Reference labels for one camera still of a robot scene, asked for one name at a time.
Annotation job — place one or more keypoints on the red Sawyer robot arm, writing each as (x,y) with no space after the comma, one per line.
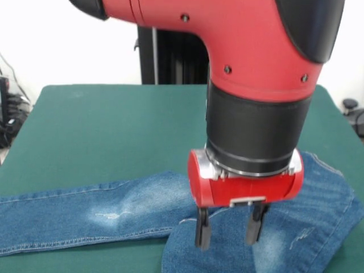
(256,71)

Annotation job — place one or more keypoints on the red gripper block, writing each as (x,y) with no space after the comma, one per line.
(250,190)

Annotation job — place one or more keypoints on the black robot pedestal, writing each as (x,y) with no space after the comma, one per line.
(170,57)

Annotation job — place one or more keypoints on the blue denim jeans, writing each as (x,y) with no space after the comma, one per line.
(113,210)

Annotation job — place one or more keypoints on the dark green table cloth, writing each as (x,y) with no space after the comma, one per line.
(85,128)

